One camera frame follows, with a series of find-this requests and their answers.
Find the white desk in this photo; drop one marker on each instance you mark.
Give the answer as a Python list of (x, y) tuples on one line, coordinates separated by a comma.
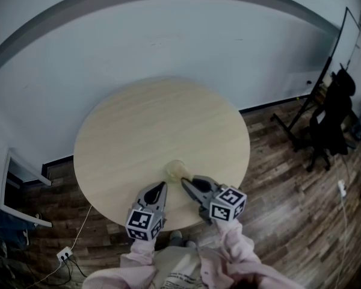
[(0, 185)]

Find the translucent green dimpled cup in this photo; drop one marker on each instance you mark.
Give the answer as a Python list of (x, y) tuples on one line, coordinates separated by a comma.
[(169, 172)]

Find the black office chair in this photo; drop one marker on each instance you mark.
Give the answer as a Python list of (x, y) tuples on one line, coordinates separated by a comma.
[(331, 125)]

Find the black-framed whiteboard stand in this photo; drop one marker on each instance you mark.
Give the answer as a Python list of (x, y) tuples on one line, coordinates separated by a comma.
[(316, 101)]

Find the person's torso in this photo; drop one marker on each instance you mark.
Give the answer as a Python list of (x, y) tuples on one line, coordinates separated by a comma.
[(114, 280)]

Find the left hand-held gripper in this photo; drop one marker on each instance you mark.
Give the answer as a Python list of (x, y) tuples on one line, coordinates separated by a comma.
[(144, 224)]

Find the person's right shoe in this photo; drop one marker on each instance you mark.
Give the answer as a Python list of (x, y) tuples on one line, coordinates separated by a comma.
[(190, 244)]

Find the person's right forearm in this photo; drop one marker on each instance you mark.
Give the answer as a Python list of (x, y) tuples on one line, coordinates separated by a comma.
[(231, 245)]

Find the person's left shoe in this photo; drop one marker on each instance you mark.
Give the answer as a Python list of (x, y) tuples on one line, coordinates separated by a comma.
[(176, 238)]

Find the white power strip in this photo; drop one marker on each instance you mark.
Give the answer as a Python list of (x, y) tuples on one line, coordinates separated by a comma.
[(64, 254), (342, 189)]

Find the person's beige printed garment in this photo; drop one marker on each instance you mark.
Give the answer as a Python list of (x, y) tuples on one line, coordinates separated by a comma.
[(177, 263)]

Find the person's shoe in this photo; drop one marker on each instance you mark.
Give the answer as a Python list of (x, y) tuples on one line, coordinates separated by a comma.
[(176, 238), (33, 227), (190, 244)]

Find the person's left forearm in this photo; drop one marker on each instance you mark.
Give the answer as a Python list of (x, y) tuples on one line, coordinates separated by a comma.
[(140, 257)]

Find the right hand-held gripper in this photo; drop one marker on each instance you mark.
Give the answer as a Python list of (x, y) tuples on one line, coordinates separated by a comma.
[(227, 205)]

